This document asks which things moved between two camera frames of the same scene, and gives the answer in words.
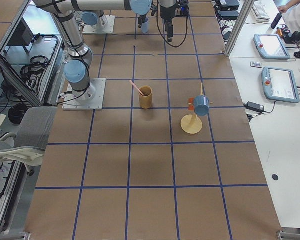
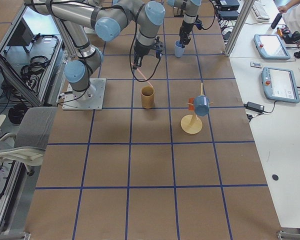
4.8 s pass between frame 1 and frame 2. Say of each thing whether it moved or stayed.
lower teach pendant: stayed
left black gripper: moved
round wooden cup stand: stayed
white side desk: stayed
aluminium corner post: stayed
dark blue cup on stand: stayed
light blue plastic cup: moved
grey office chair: stayed
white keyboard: stayed
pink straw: moved
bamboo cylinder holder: stayed
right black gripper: moved
